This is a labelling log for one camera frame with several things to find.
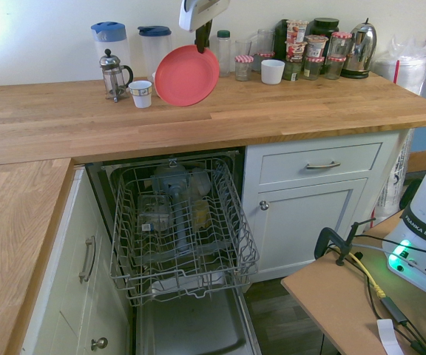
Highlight white kitchen cabinet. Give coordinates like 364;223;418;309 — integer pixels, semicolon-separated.
242;131;403;281
19;166;135;355

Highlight grey wire dishwasher rack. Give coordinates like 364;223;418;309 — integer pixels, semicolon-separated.
108;157;261;307

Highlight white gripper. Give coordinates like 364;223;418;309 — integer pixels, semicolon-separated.
178;0;233;55

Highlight clear pitcher dark blue lid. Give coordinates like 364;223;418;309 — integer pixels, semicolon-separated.
137;25;173;83

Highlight brushed metal drawer handle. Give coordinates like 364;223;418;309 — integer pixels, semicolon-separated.
305;160;342;171
78;235;97;285

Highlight wooden robot mounting board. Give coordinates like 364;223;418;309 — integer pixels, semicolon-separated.
280;209;426;355

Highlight grey dishwasher spray tube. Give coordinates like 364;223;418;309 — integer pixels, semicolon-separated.
149;165;200;257

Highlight steel dishwasher door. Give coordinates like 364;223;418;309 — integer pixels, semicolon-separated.
134;286;263;355

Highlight white paper tag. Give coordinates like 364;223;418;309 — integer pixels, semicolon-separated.
376;319;403;355

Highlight clear glass food container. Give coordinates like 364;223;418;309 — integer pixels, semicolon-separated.
136;195;174;234

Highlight stainless steel electric kettle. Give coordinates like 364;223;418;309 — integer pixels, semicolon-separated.
339;18;378;80

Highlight black cable with adapter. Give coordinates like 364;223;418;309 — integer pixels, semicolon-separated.
363;275;426;355

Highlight clear pitcher light blue lid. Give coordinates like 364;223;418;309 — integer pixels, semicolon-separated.
90;21;131;81

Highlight clear bottle green lid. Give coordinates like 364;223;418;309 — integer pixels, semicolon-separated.
215;30;233;78

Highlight pink plastic plate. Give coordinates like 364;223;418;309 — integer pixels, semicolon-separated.
155;44;221;108

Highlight white ceramic bowl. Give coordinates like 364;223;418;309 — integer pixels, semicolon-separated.
260;58;286;86

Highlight yellow cable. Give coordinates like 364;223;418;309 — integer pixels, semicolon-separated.
348;251;388;299

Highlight glass jar green contents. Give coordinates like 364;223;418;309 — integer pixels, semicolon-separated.
283;58;303;82

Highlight clear drinking glass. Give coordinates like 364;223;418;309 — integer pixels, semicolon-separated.
234;38;253;60

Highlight yogurt pot red label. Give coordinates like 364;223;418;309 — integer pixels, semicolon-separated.
305;34;329;60
285;19;309;46
284;41;308;62

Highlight tall black canister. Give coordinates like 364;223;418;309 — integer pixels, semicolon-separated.
273;18;290;62

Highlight tall clear glass jar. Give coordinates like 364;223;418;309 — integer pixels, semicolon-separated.
257;28;277;55

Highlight glass French press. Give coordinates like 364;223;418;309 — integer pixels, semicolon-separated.
98;48;135;104

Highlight large black tub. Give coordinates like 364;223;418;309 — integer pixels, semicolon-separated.
308;16;341;50

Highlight glass jar red checkered lid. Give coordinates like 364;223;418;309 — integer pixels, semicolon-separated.
234;55;255;83
330;31;353;58
324;55;345;81
253;51;277;73
302;55;325;81

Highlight grey cable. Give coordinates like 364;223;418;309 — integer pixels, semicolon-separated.
352;241;397;255

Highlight black C-clamp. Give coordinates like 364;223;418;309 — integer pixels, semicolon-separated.
315;217;377;268

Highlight small patterned paper cup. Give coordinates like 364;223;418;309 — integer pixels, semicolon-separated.
128;80;152;109

